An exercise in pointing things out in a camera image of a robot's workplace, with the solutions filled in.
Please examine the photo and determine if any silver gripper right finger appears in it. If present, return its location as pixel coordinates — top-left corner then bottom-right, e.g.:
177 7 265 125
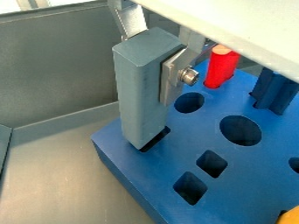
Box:
160 26 216 106

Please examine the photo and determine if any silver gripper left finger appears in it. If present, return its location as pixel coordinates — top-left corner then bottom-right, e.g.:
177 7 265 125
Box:
106 0 146 40

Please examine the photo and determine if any grey-blue rectangle block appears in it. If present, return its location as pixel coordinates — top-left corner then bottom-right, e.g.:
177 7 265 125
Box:
112 27 182 150

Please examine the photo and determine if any blue shape sorting board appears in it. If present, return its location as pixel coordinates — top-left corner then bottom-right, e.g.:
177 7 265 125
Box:
90 71 299 224

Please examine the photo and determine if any red rounded block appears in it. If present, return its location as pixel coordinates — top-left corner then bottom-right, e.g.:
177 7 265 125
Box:
204 45 240 89

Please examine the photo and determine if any dark blue cross block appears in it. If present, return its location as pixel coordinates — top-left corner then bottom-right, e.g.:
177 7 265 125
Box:
249 67 299 116

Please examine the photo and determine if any yellow notched block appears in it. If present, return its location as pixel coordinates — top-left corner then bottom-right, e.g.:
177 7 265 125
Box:
274 206 299 224

